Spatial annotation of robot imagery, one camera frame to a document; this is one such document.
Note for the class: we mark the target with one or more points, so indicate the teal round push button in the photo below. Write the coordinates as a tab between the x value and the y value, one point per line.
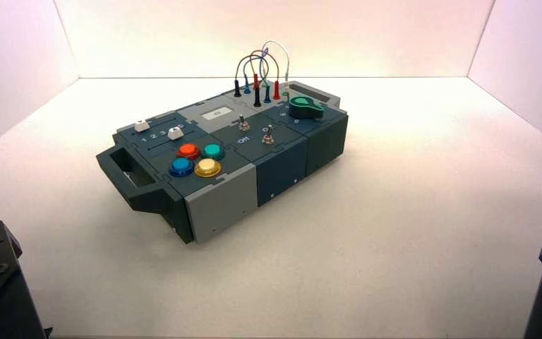
213	151

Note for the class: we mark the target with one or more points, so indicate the yellow round push button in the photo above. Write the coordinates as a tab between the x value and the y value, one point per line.
208	167

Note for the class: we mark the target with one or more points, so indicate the small metal toggle switch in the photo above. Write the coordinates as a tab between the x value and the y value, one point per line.
244	125
267	137

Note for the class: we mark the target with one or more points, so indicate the white slider knob blue triangle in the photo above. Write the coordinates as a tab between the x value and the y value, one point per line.
173	133
141	125

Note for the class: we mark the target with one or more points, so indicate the green rotary knob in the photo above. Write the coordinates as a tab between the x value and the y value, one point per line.
304	108

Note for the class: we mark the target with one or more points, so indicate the dark blue grey control box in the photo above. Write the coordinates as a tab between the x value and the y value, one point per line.
280	168

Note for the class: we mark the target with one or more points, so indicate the blue round push button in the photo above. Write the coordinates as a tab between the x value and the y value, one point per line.
181	166

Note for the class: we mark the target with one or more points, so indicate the red round push button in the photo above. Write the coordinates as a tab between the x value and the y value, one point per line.
188	151

